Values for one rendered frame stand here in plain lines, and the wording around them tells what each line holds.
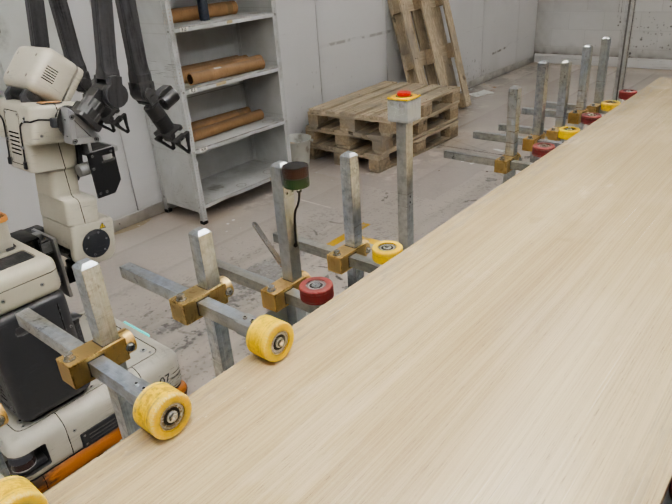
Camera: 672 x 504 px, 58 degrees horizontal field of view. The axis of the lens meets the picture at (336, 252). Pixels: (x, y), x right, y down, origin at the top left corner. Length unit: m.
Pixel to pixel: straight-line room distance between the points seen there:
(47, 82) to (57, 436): 1.14
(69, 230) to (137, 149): 2.12
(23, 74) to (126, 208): 2.28
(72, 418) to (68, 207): 0.71
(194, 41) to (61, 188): 2.48
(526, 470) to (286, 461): 0.36
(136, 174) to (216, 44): 1.11
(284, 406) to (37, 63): 1.45
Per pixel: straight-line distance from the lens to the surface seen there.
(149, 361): 2.39
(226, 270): 1.63
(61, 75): 2.18
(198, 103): 4.57
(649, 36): 8.94
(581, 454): 1.02
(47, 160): 2.21
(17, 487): 0.98
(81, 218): 2.26
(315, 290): 1.38
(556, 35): 9.30
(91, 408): 2.30
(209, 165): 4.69
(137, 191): 4.38
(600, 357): 1.22
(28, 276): 2.05
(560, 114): 2.92
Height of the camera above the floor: 1.60
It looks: 26 degrees down
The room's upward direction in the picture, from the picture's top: 4 degrees counter-clockwise
